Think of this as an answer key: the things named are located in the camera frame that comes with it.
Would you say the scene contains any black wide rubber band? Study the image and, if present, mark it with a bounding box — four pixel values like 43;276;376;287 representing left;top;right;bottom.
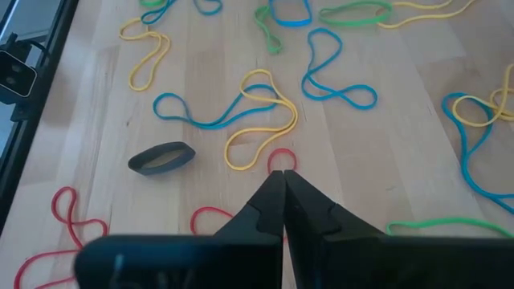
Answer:
127;140;198;177

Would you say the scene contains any yellow rubber band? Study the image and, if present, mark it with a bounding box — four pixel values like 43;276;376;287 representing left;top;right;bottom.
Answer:
223;68;300;172
118;17;171;92
376;0;479;31
451;63;514;128

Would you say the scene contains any blue rubber band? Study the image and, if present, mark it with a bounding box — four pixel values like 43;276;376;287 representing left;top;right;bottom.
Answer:
300;26;379;111
140;0;223;26
441;92;514;215
267;0;313;29
152;83;279;131

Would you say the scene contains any black table-level camera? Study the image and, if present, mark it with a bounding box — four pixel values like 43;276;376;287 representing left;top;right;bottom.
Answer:
0;32;39;106

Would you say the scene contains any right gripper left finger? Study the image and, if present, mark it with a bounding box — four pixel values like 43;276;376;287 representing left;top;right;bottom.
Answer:
74;169;286;289

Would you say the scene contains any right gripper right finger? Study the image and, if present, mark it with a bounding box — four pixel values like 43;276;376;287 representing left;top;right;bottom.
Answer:
285;169;514;289

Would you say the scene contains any red rubber band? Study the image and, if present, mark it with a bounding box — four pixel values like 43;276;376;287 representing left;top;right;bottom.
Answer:
13;185;110;289
190;147;299;238

